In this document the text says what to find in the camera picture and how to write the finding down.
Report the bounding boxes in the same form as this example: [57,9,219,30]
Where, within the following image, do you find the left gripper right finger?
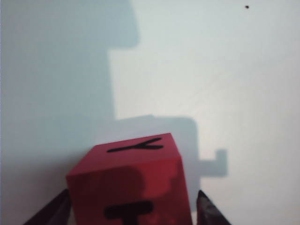
[196,189,232,225]

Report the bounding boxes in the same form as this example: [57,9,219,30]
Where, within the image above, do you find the red foam block with penguin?
[65,133,193,225]

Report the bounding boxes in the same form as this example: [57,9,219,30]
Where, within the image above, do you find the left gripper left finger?
[23,188,71,225]

